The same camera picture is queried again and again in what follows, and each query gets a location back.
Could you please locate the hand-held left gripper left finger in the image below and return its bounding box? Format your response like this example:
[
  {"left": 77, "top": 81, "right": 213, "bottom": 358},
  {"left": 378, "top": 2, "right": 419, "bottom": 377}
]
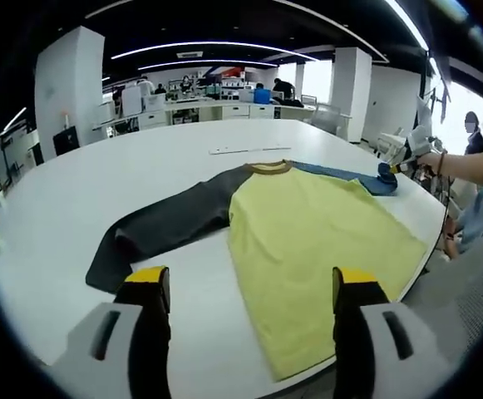
[{"left": 52, "top": 265, "right": 172, "bottom": 399}]

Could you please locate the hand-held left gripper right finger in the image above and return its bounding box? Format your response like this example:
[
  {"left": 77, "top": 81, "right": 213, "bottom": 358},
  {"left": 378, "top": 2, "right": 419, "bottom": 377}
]
[{"left": 332, "top": 266, "right": 454, "bottom": 399}]

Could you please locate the yellow grey blue garment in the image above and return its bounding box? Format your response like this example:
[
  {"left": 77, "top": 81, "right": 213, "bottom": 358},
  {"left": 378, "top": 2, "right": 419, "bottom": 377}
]
[{"left": 86, "top": 159, "right": 429, "bottom": 382}]

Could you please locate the person's right hand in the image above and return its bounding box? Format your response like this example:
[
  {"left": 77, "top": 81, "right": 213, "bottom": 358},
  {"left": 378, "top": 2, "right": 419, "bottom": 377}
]
[{"left": 417, "top": 151, "right": 442, "bottom": 171}]

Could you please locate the white square pillar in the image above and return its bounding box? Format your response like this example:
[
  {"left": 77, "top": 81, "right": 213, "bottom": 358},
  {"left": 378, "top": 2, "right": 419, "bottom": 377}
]
[
  {"left": 34, "top": 25, "right": 106, "bottom": 153},
  {"left": 333, "top": 46, "right": 374, "bottom": 143}
]

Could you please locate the grey mesh office chair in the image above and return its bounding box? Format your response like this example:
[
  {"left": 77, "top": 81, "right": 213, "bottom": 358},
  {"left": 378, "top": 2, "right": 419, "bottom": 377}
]
[
  {"left": 397, "top": 234, "right": 483, "bottom": 375},
  {"left": 310, "top": 103, "right": 353, "bottom": 136}
]

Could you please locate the ceiling light strip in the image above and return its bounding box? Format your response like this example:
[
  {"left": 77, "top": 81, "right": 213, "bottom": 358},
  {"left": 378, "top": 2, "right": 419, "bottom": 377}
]
[{"left": 384, "top": 0, "right": 430, "bottom": 50}]

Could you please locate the white table slot cover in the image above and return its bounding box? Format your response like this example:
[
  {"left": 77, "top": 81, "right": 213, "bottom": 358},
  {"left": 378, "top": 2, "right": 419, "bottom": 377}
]
[{"left": 208, "top": 145, "right": 293, "bottom": 156}]

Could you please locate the white desk row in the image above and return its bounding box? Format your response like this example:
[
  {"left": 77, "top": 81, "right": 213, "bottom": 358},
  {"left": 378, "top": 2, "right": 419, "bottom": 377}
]
[{"left": 93, "top": 98, "right": 321, "bottom": 131}]

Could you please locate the black cabinet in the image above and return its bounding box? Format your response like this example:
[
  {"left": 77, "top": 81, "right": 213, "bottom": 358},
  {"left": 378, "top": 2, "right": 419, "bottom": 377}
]
[{"left": 52, "top": 127, "right": 79, "bottom": 157}]

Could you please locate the white cabinet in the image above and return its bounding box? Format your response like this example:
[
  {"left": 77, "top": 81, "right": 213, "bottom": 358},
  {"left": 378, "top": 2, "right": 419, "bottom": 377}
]
[{"left": 121, "top": 85, "right": 143, "bottom": 117}]

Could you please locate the black cable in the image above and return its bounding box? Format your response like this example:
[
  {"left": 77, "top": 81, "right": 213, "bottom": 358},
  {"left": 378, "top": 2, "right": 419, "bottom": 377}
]
[{"left": 439, "top": 172, "right": 453, "bottom": 236}]

